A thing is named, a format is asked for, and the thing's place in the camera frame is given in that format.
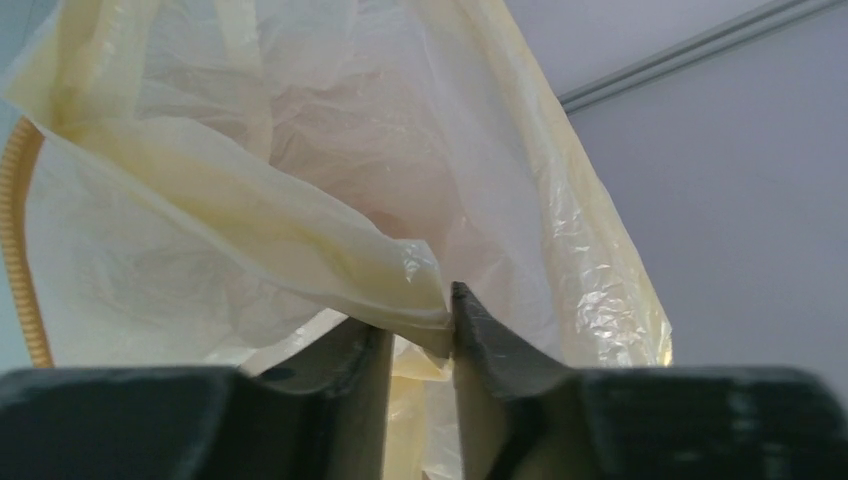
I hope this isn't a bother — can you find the translucent white yellow trash bag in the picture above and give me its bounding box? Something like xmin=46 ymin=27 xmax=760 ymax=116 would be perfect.
xmin=1 ymin=1 xmax=672 ymax=479

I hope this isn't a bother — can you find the right aluminium corner post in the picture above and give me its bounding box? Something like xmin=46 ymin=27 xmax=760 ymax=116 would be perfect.
xmin=558 ymin=0 xmax=847 ymax=114

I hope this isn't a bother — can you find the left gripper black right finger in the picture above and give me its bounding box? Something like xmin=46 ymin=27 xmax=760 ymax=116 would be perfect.
xmin=451 ymin=282 xmax=847 ymax=479

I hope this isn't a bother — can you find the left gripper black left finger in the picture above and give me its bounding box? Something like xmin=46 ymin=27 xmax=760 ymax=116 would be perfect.
xmin=1 ymin=319 xmax=393 ymax=479

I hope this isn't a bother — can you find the orange plastic trash bin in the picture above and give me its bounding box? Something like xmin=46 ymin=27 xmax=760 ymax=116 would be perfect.
xmin=1 ymin=116 xmax=55 ymax=368

